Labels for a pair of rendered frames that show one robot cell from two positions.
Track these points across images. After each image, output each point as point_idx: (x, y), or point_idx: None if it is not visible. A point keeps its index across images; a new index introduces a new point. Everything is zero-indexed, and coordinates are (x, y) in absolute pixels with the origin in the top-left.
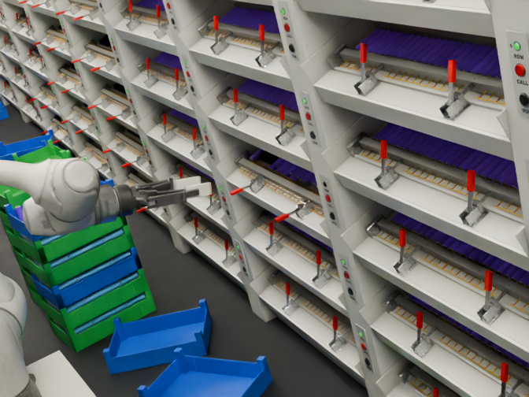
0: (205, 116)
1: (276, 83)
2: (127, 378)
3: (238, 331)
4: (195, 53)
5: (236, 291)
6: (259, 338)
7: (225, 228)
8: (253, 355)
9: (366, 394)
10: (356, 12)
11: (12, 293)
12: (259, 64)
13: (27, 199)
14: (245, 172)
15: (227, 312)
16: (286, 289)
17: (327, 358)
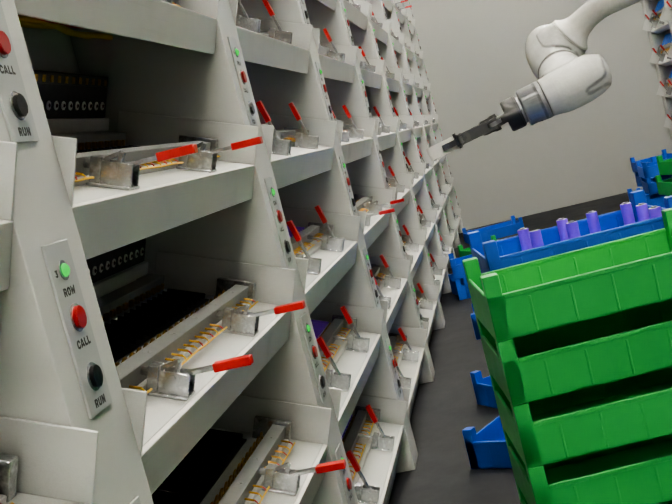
0: (340, 148)
1: (348, 76)
2: None
3: (456, 450)
4: (320, 57)
5: (399, 501)
6: (444, 439)
7: (378, 343)
8: (469, 425)
9: (421, 390)
10: (351, 16)
11: None
12: (343, 60)
13: (594, 54)
14: None
15: (443, 475)
16: (394, 359)
17: (411, 415)
